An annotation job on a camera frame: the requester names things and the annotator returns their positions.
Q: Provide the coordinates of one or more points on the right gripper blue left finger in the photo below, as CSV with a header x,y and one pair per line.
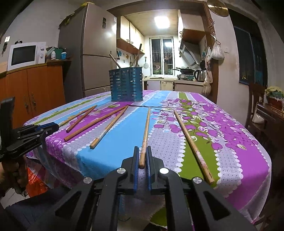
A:
x,y
135,165

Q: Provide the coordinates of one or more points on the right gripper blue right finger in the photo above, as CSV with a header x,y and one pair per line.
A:
x,y
149,164

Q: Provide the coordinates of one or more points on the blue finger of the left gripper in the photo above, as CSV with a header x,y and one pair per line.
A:
x,y
53,126

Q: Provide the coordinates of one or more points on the reddish wooden chopstick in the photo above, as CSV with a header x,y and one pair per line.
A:
x,y
81,117

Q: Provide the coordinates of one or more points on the long brown chopstick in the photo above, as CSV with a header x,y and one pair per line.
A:
x,y
72,135

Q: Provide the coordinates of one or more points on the painted tip chopstick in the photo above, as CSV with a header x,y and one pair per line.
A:
x,y
109,126

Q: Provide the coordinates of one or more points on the long bamboo chopstick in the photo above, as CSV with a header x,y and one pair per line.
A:
x,y
196,152

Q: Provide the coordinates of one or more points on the wooden chopstick pair piece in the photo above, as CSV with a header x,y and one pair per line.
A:
x,y
117,64

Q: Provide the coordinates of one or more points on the dark chopstick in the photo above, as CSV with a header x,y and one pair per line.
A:
x,y
135,62

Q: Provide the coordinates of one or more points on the kitchen window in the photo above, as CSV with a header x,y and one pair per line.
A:
x,y
162,56

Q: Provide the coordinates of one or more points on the person's left hand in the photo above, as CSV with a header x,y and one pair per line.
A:
x,y
14,174

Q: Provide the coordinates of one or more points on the orange wooden cabinet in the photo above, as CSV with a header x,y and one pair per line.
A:
x,y
36,88

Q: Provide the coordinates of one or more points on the floral striped tablecloth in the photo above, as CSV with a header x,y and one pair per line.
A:
x,y
239,164

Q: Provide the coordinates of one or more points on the white medicine bottle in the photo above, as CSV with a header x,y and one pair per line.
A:
x,y
53,55

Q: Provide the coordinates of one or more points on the blue lidded jar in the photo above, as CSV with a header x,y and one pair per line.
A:
x,y
63,55

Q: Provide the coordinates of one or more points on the green container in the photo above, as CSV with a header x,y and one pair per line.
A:
x,y
58,53

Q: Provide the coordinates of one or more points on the white microwave oven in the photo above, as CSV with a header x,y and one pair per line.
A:
x,y
26,54

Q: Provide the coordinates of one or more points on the blue perforated utensil holder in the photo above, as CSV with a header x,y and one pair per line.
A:
x,y
126,84

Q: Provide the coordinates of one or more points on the grey refrigerator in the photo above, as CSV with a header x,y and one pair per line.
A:
x,y
89,39

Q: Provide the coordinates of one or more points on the black wok on stove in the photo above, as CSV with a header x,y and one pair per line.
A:
x,y
185,71

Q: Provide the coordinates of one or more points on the steel electric kettle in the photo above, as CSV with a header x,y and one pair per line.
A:
x,y
199,75

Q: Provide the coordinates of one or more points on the steel range hood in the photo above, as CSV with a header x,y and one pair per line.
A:
x,y
191,54

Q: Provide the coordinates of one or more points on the wooden side table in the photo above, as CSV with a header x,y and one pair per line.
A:
x,y
271,130

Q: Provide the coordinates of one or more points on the white hanging plastic bag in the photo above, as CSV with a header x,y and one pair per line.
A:
x,y
217,52

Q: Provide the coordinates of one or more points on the wooden chair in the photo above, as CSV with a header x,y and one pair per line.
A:
x,y
254,123

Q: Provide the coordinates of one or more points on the potted plant on table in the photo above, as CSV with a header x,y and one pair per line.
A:
x,y
274,96

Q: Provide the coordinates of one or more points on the gold round wall clock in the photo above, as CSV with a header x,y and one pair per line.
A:
x,y
218,7

